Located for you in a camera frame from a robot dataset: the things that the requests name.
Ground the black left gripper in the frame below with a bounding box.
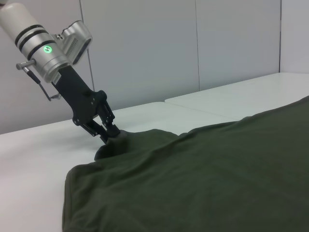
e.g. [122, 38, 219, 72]
[51, 65, 121, 146]

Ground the dark green t-shirt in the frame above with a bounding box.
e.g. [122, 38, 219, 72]
[62, 95, 309, 232]

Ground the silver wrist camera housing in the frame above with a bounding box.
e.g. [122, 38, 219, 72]
[54, 20, 94, 66]

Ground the black cable with silver plug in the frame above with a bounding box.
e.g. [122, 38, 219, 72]
[15, 60, 61, 101]

